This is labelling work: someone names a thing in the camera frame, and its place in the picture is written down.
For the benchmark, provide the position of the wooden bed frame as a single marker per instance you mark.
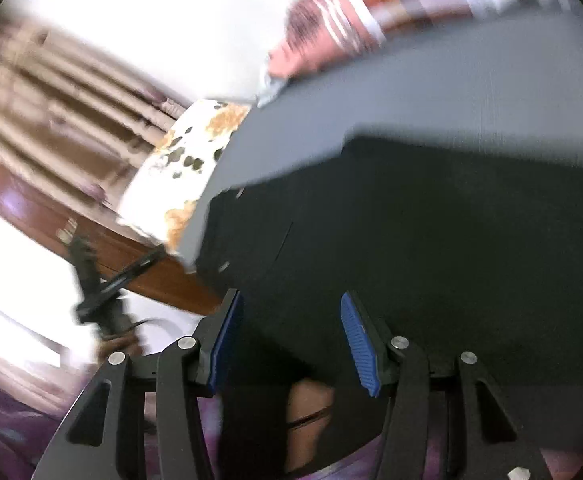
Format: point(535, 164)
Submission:
point(171, 285)

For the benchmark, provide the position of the white floral cloth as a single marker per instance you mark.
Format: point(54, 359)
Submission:
point(191, 145)

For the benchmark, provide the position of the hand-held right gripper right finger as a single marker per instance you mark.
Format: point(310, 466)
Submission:
point(359, 345)

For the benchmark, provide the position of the grey mesh mat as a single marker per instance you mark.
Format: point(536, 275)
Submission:
point(421, 75)

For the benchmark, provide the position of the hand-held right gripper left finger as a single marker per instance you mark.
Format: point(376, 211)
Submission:
point(224, 345)

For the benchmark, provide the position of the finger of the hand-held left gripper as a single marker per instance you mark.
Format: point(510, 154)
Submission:
point(131, 272)

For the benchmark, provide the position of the metal latch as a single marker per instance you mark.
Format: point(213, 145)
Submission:
point(67, 231)

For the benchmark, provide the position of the black pants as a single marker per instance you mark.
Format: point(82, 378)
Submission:
point(421, 235)

